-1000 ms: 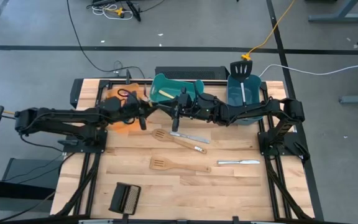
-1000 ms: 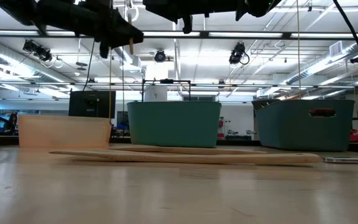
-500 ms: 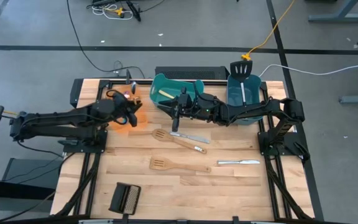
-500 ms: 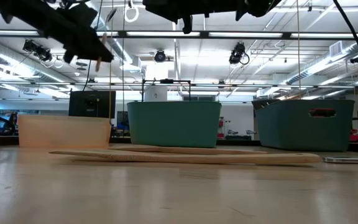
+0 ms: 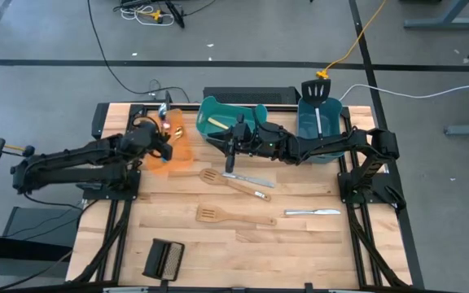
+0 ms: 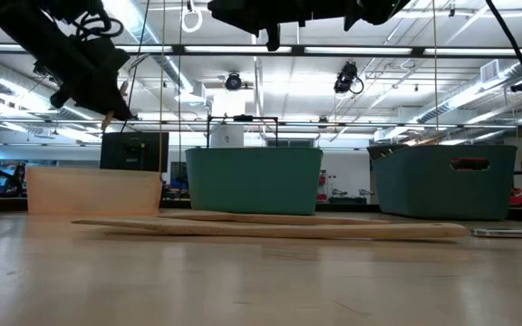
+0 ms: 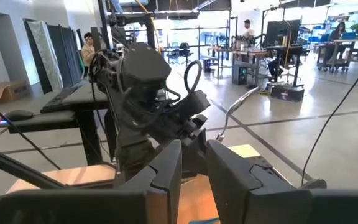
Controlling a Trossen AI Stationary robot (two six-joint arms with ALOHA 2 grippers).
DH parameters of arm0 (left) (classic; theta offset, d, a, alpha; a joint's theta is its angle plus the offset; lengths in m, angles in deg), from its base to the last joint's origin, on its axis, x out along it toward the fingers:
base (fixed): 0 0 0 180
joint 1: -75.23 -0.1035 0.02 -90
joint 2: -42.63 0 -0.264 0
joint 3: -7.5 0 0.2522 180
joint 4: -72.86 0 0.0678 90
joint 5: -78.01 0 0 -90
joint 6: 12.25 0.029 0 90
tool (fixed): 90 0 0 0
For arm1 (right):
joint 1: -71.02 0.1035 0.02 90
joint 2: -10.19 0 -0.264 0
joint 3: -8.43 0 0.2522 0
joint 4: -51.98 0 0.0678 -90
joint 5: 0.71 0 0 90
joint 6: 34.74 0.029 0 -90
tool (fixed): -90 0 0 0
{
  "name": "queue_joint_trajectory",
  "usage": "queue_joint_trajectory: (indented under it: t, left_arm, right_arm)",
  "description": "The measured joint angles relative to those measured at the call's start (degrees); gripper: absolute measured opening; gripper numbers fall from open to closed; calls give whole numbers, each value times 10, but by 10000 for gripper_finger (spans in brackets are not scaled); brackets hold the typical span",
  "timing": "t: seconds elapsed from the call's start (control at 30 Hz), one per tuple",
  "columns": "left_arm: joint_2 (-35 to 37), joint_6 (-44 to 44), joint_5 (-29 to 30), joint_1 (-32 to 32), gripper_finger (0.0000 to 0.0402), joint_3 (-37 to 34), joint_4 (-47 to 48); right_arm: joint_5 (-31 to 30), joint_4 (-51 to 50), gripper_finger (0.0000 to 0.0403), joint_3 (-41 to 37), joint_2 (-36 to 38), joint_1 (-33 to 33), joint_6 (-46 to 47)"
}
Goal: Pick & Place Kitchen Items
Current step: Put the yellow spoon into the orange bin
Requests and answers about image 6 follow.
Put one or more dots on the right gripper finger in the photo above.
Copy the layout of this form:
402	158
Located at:
353	22
273	38

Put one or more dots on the silver pointed table knife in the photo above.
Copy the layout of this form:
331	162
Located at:
510	232

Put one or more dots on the teal green plastic bin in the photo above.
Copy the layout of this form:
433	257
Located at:
252	181

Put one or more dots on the black slotted spatula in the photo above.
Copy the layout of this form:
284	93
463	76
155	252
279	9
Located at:
381	150

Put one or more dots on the wooden slotted spatula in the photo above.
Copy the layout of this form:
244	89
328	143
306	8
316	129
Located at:
288	230

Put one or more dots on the red fire extinguisher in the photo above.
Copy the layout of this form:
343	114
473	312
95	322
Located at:
322	185

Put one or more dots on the blue-grey plastic bin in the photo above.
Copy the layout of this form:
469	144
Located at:
424	190

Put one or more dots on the round black hanging camera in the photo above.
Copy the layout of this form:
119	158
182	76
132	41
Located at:
233	82

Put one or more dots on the long black metal beam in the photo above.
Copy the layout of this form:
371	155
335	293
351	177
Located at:
297	50

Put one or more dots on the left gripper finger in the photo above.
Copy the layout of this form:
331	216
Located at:
98	99

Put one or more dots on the thin black frame stand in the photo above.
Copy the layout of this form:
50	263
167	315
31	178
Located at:
243	117

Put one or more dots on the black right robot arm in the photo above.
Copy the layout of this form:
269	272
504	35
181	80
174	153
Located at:
383	11

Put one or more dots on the orange translucent plastic tray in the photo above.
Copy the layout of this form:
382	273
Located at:
89	190

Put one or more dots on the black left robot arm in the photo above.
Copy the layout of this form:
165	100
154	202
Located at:
21	27

